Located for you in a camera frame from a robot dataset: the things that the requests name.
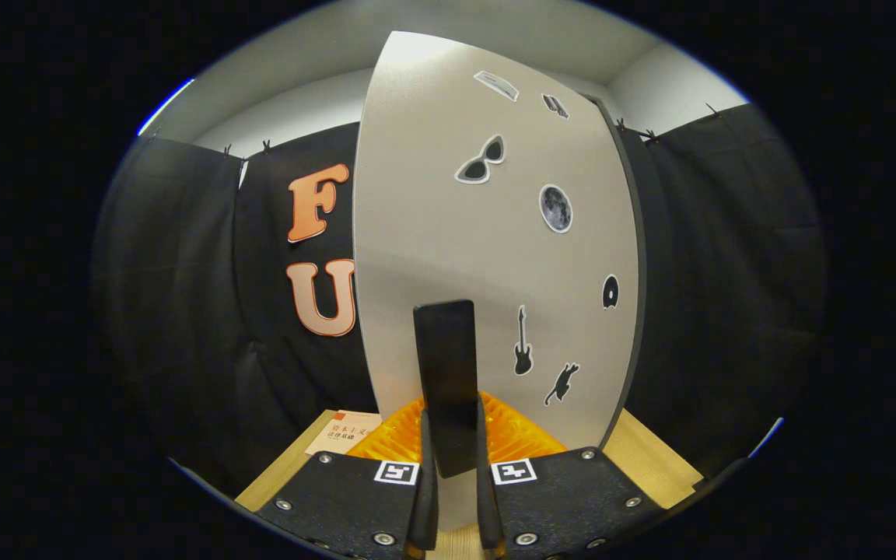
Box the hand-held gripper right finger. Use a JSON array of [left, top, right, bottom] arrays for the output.
[[476, 391, 667, 560]]

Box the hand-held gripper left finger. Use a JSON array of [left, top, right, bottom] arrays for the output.
[[254, 397, 439, 560]]

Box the black door handle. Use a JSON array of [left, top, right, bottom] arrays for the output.
[[413, 299, 480, 479]]

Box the beige book red print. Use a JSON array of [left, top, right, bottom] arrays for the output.
[[305, 410, 383, 457]]

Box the black backdrop cloth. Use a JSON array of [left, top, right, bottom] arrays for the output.
[[90, 101, 830, 499]]

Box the ceiling light strip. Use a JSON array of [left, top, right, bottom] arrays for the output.
[[137, 78, 196, 137]]

